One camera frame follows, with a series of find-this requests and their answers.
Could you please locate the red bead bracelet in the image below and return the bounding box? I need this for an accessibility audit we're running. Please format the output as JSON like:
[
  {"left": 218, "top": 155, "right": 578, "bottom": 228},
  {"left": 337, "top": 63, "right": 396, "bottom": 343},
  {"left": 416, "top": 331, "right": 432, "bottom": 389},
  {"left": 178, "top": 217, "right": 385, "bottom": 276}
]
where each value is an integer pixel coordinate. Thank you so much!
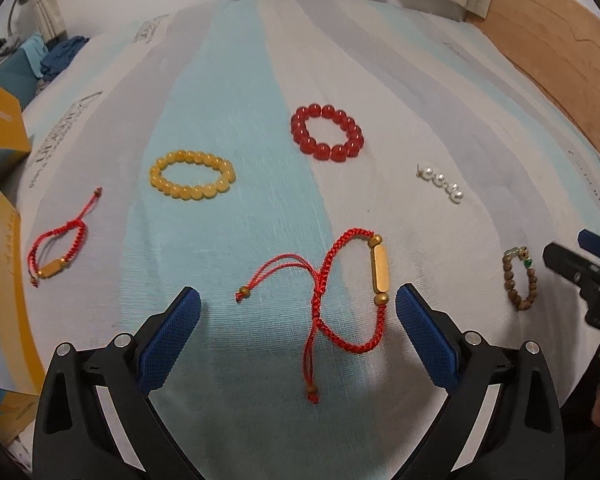
[{"left": 290, "top": 103, "right": 365, "bottom": 162}]

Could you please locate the white pearl string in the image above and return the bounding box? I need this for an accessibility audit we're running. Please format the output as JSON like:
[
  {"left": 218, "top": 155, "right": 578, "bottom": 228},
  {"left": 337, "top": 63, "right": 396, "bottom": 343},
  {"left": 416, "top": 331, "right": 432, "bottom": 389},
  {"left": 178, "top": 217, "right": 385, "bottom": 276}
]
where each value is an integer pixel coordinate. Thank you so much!
[{"left": 416, "top": 161, "right": 465, "bottom": 205}]

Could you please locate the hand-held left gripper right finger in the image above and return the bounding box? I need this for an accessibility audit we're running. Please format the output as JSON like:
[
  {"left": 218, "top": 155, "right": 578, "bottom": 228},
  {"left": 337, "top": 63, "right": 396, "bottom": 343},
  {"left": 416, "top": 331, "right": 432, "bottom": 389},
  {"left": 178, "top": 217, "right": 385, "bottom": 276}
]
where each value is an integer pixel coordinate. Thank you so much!
[{"left": 395, "top": 282, "right": 566, "bottom": 480}]

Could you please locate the teal suitcase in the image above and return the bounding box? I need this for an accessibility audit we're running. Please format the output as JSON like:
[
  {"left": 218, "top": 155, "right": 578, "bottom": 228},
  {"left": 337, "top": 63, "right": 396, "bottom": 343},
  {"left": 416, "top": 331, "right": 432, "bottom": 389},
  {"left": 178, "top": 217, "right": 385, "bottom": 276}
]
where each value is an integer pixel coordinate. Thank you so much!
[{"left": 0, "top": 35, "right": 48, "bottom": 106}]

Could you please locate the striped bed sheet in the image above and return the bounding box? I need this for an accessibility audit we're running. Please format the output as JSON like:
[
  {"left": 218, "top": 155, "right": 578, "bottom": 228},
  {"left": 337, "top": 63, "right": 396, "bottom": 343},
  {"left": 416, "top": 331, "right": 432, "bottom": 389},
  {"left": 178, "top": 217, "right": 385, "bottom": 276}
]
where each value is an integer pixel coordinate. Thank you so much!
[{"left": 0, "top": 0, "right": 600, "bottom": 480}]

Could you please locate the small red string bracelet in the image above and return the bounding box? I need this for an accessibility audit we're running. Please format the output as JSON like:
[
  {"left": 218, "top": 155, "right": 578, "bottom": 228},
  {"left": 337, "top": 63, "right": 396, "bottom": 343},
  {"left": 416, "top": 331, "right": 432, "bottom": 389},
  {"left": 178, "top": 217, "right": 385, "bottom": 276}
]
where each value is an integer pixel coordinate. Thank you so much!
[{"left": 28, "top": 187, "right": 103, "bottom": 288}]

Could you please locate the blue and yellow cardboard box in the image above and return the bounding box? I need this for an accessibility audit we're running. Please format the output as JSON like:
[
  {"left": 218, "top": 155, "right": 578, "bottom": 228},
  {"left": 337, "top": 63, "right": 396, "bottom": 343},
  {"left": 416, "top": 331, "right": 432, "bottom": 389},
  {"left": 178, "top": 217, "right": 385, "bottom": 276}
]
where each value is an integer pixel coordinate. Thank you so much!
[{"left": 0, "top": 72, "right": 48, "bottom": 461}]

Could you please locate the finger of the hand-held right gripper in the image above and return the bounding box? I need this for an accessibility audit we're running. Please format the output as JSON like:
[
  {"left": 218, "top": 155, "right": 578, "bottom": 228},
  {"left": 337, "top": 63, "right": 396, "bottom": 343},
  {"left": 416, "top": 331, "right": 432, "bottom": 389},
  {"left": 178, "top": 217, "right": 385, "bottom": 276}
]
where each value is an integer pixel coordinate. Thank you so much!
[
  {"left": 578, "top": 228, "right": 600, "bottom": 262},
  {"left": 542, "top": 242, "right": 599, "bottom": 287}
]

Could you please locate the yellow bead bracelet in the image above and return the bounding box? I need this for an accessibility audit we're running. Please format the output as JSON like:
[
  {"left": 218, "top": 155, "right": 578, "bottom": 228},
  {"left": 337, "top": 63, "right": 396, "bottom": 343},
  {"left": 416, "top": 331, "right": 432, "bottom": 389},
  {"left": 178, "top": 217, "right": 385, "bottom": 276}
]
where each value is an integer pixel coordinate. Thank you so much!
[{"left": 149, "top": 150, "right": 237, "bottom": 201}]

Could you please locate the pile of blue clothes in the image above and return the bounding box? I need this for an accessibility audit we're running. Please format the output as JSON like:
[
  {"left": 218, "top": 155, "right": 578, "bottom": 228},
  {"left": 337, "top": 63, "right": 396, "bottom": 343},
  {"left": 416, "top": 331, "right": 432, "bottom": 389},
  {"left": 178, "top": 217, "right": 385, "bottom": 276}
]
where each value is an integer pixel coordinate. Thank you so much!
[{"left": 40, "top": 35, "right": 88, "bottom": 81}]

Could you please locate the brown wooden bead bracelet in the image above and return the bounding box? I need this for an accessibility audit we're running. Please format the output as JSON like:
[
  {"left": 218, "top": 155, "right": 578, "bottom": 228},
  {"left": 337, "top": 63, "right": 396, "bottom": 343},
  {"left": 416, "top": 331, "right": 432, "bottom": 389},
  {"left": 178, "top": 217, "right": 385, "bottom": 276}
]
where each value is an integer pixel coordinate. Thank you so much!
[{"left": 502, "top": 246, "right": 538, "bottom": 312}]

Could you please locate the large red string bracelet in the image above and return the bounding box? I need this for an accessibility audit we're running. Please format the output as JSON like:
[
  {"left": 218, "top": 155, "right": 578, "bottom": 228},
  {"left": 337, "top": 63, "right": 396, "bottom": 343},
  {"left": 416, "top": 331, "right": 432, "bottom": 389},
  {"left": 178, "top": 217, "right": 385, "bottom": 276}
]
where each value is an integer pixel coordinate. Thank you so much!
[{"left": 235, "top": 228, "right": 390, "bottom": 404}]

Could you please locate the beige curtain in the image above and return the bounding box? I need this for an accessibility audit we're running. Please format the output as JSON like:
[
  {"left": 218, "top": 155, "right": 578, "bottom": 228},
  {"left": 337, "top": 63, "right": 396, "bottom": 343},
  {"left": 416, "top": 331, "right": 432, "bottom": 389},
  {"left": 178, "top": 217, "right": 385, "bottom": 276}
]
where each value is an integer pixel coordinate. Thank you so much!
[{"left": 30, "top": 0, "right": 68, "bottom": 41}]

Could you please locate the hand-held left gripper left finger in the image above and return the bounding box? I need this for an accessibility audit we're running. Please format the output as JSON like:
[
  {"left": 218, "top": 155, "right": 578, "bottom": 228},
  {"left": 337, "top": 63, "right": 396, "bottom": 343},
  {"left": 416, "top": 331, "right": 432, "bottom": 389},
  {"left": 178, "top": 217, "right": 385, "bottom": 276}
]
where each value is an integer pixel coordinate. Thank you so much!
[{"left": 32, "top": 286, "right": 203, "bottom": 480}]

